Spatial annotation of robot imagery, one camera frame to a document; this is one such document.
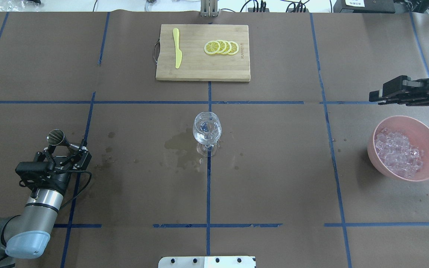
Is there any clear wine glass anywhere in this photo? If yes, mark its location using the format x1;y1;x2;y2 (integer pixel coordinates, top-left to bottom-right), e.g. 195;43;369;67
193;111;222;157

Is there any pink bowl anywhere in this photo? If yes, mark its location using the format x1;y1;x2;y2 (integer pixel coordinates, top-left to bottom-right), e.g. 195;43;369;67
367;115;429;182

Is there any yellow plastic knife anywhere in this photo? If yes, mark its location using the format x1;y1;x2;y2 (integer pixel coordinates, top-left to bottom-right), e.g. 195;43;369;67
172;28;182;68

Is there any aluminium frame post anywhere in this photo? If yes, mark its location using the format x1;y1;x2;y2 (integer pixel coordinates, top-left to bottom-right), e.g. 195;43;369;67
200;0;219;17

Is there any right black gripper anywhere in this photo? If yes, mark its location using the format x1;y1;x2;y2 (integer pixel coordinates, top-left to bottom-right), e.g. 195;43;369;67
368;75;429;106

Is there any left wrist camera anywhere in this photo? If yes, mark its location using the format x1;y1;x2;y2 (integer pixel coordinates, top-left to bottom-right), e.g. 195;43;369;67
15;162;49;179

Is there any steel double jigger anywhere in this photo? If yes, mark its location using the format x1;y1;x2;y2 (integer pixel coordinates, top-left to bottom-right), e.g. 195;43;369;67
46;129;81;151

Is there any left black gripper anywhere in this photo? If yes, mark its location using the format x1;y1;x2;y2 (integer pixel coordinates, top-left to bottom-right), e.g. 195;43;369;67
32;140;92;194

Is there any bamboo cutting board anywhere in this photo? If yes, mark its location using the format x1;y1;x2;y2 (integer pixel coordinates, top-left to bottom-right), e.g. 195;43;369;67
156;24;251;83

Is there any black computer box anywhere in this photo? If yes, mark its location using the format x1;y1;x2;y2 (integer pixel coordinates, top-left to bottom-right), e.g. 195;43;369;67
333;0;395;14

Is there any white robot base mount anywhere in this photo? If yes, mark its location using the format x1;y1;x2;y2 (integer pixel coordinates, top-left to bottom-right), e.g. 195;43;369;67
158;256;257;268

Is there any clear plastic bag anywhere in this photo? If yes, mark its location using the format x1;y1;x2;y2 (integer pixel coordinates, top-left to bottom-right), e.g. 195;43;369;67
0;0;34;12

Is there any pile of ice cubes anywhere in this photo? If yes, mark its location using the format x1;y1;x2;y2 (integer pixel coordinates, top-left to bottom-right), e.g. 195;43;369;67
374;128;425;179

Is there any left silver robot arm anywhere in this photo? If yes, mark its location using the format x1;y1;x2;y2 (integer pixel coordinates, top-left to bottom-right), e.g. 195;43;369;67
0;138;92;268

